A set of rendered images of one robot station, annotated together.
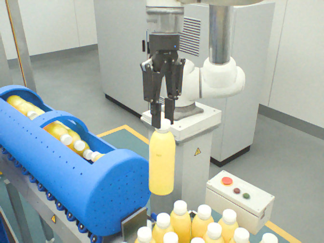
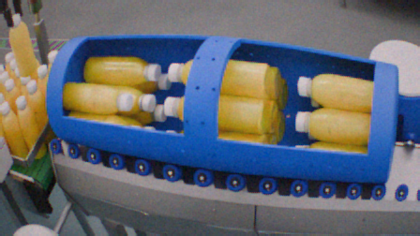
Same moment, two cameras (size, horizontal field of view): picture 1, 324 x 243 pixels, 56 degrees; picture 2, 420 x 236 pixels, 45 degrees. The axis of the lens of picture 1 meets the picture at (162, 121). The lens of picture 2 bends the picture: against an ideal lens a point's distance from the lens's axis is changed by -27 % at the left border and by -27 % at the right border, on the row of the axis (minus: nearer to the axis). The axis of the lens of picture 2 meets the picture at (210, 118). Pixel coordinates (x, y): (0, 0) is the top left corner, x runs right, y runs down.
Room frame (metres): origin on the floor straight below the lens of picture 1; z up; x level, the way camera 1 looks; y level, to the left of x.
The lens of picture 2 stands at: (2.12, 0.08, 1.97)
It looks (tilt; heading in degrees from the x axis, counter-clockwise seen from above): 39 degrees down; 163
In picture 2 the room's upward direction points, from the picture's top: 12 degrees counter-clockwise
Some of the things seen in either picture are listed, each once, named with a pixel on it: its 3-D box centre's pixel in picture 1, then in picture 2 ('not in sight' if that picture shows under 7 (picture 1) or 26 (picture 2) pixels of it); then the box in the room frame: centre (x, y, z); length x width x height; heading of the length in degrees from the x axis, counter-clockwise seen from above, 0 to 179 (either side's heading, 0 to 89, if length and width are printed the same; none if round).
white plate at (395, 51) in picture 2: not in sight; (405, 66); (1.15, 1.00, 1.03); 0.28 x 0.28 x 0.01
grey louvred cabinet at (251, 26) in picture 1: (165, 63); not in sight; (3.32, -0.04, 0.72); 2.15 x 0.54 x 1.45; 40
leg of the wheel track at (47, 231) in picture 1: (42, 208); not in sight; (1.51, 0.79, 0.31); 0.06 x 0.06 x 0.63; 45
